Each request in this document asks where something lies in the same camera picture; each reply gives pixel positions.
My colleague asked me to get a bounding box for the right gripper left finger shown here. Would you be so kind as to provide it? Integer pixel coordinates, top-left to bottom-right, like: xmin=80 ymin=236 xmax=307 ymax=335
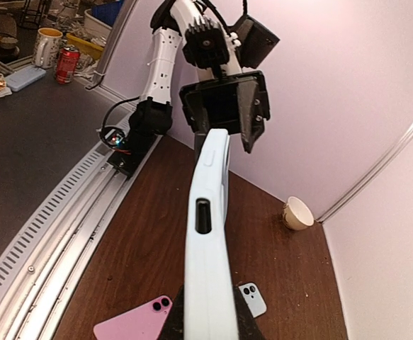
xmin=159 ymin=285 xmax=184 ymax=340

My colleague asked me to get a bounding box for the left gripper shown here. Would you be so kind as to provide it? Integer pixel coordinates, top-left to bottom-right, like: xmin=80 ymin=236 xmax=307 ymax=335
xmin=179 ymin=70 xmax=271 ymax=159

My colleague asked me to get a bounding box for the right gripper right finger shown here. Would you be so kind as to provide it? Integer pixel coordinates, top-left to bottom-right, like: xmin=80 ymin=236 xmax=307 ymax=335
xmin=233 ymin=286 xmax=265 ymax=340

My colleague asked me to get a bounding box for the blue-cased phone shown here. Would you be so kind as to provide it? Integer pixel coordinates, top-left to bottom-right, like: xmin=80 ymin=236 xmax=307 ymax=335
xmin=238 ymin=282 xmax=267 ymax=318
xmin=183 ymin=129 xmax=239 ymax=339

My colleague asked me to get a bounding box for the pink magenta phone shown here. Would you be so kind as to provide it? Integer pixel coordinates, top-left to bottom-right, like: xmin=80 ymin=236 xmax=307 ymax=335
xmin=93 ymin=295 xmax=172 ymax=339

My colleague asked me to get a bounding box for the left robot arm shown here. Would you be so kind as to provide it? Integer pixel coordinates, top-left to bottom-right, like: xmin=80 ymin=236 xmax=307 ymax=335
xmin=127 ymin=1 xmax=280 ymax=153

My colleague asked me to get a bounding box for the light blue phone case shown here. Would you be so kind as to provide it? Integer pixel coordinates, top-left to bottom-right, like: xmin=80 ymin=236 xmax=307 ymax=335
xmin=5 ymin=65 xmax=46 ymax=92

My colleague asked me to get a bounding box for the small white cup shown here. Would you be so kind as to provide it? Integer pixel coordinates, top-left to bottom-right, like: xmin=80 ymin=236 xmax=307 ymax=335
xmin=283 ymin=196 xmax=315 ymax=231

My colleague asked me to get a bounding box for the yellow tray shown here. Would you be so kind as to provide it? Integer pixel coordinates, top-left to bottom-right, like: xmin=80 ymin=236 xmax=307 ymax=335
xmin=66 ymin=33 xmax=104 ymax=60

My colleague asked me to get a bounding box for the blue storage bin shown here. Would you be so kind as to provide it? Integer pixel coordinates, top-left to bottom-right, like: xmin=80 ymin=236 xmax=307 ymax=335
xmin=84 ymin=1 xmax=124 ymax=28

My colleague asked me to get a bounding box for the red soda can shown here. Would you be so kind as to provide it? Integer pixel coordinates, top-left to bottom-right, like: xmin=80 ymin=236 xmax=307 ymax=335
xmin=55 ymin=45 xmax=80 ymax=84

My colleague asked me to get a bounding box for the yellow-rimmed patterned mug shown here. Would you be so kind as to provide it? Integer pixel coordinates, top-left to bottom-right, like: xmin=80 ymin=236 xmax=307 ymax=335
xmin=32 ymin=28 xmax=63 ymax=69

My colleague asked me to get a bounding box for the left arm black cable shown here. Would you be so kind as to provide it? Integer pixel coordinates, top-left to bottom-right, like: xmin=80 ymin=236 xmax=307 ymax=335
xmin=195 ymin=0 xmax=249 ymax=35

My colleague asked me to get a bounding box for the right corner aluminium post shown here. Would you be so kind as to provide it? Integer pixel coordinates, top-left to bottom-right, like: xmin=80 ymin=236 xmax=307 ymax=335
xmin=317 ymin=121 xmax=413 ymax=223

